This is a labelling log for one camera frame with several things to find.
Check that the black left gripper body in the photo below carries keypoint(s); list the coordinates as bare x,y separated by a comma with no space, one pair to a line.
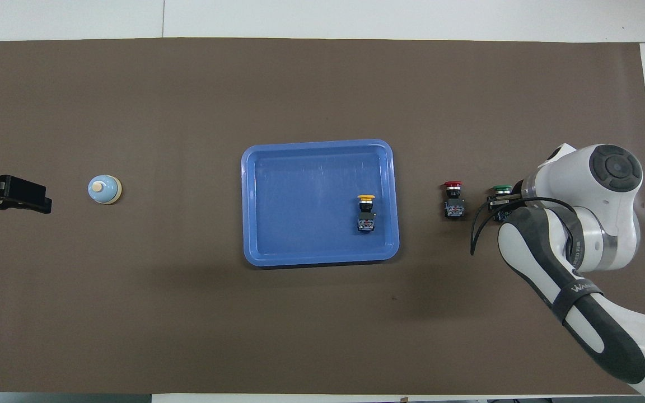
12,189

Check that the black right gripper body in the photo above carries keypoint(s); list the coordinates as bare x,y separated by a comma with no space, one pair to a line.
515,202

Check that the green push button switch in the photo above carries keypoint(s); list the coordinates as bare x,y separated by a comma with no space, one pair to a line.
503,189

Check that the red push button switch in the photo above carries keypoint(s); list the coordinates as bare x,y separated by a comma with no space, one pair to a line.
453,208

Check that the light blue call bell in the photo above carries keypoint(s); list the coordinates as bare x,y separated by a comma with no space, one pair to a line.
103,190

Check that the yellow push button switch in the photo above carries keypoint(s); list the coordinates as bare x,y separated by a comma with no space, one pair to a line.
367,215

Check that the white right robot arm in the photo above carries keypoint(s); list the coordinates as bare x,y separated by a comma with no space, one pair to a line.
591,224

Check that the blue plastic tray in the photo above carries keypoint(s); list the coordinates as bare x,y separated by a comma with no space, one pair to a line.
305,207

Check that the brown table mat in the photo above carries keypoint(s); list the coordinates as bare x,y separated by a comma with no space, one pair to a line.
132,308

